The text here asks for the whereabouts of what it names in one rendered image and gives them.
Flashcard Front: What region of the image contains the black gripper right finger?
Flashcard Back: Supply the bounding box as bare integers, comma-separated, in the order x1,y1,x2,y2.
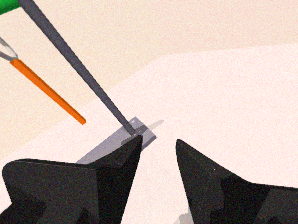
175,139,298,224

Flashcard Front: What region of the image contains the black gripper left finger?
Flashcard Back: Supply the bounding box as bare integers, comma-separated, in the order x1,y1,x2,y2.
2,135,143,224

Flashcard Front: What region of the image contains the orange handle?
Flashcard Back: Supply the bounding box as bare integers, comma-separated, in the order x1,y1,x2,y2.
0,37,86,125

